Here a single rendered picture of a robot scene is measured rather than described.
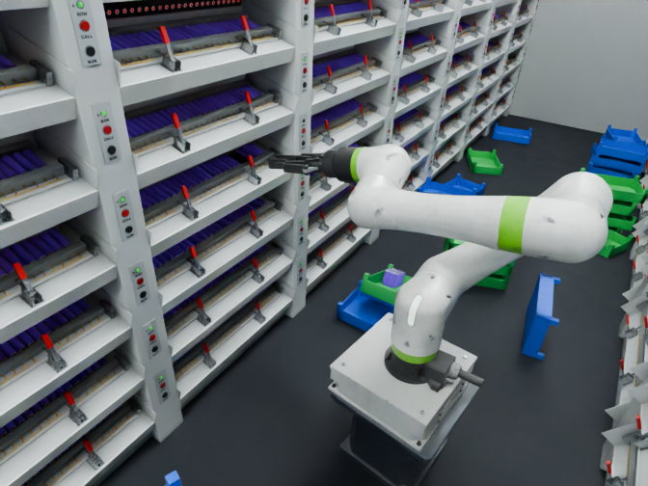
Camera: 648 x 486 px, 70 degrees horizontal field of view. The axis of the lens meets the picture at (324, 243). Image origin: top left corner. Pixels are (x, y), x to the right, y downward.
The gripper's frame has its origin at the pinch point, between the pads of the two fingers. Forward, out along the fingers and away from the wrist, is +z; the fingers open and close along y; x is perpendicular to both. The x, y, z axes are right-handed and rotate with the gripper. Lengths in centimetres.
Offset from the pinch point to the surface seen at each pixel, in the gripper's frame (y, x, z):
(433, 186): 154, -67, 17
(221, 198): -14.3, -6.7, 13.2
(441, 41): 156, 15, 9
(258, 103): 8.8, 15.2, 12.2
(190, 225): -29.2, -8.3, 10.6
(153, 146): -32.6, 14.3, 10.8
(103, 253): -52, -5, 14
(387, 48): 88, 20, 7
